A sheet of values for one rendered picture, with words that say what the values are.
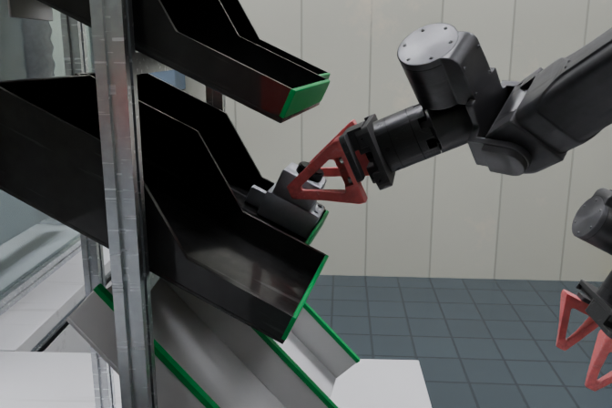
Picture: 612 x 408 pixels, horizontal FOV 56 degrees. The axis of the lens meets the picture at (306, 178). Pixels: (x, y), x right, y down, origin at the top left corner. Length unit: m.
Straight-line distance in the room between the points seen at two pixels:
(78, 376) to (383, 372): 0.51
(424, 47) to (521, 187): 3.15
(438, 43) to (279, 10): 2.93
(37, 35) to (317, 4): 2.19
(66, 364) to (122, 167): 0.76
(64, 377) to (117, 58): 0.78
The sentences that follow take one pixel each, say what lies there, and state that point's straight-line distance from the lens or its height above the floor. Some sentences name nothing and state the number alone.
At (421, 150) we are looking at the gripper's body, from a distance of 0.58.
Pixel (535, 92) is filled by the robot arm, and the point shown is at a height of 1.36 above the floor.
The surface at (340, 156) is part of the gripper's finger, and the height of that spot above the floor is 1.30.
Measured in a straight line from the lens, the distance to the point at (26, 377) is 1.12.
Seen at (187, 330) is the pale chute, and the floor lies 1.13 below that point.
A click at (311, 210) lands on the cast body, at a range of 0.62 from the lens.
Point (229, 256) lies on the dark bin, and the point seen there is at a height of 1.22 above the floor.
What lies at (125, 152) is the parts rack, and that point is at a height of 1.33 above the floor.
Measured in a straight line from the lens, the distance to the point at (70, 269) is 1.56.
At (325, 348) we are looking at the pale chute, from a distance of 0.75.
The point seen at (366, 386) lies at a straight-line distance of 1.00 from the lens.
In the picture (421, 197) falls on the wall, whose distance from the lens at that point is 3.56.
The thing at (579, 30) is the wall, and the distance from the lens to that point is 3.66.
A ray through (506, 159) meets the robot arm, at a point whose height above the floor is 1.30.
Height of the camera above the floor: 1.39
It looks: 13 degrees down
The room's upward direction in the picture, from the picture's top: straight up
